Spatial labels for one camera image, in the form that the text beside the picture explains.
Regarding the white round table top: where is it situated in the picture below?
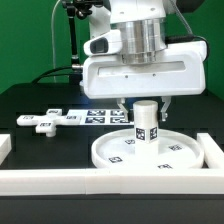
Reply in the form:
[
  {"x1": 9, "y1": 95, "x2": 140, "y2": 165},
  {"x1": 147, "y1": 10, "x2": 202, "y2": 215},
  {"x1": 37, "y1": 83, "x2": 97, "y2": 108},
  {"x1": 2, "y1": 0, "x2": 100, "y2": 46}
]
[{"x1": 91, "y1": 129, "x2": 204, "y2": 170}]

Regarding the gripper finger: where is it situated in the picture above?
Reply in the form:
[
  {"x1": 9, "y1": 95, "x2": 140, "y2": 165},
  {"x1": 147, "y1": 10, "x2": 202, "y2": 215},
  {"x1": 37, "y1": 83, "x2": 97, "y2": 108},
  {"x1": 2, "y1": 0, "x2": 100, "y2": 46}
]
[
  {"x1": 160, "y1": 96, "x2": 172, "y2": 122},
  {"x1": 117, "y1": 98, "x2": 130, "y2": 121}
]

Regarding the white thin cable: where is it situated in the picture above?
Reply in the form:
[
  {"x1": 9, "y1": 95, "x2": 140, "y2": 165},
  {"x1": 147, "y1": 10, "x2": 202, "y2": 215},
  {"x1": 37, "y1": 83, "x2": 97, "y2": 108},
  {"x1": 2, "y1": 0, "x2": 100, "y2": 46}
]
[{"x1": 50, "y1": 0, "x2": 63, "y2": 84}]

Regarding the black cable bundle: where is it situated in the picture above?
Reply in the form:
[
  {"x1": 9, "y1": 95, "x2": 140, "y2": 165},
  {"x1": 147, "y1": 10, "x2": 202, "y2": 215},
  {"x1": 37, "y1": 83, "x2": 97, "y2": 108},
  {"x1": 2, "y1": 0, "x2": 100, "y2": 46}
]
[{"x1": 31, "y1": 65, "x2": 75, "y2": 84}]

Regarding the white obstacle fence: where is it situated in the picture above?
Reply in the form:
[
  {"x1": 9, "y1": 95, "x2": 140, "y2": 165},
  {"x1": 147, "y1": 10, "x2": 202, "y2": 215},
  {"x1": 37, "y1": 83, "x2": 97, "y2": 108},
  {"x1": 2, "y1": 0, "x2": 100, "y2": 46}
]
[{"x1": 0, "y1": 133, "x2": 224, "y2": 196}]

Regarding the white marker sheet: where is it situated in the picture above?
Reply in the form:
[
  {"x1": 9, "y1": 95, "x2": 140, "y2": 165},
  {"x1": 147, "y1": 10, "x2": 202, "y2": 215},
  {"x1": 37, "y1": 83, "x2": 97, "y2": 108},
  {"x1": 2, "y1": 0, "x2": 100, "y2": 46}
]
[{"x1": 68, "y1": 109, "x2": 132, "y2": 125}]

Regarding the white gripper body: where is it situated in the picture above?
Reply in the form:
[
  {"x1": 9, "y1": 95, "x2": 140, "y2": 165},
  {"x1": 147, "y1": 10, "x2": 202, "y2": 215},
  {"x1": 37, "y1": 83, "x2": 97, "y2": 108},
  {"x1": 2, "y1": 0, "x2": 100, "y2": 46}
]
[{"x1": 83, "y1": 30, "x2": 207, "y2": 99}]

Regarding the white cross-shaped table base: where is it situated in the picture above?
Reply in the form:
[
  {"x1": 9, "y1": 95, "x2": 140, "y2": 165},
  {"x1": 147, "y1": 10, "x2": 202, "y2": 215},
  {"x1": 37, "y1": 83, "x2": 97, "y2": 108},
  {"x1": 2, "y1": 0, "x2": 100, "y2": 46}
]
[{"x1": 17, "y1": 109, "x2": 81, "y2": 137}]

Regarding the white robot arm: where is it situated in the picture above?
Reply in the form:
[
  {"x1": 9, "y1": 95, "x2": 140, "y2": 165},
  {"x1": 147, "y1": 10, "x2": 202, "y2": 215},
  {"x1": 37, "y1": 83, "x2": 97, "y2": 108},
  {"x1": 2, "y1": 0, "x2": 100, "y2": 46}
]
[{"x1": 83, "y1": 0, "x2": 209, "y2": 120}]

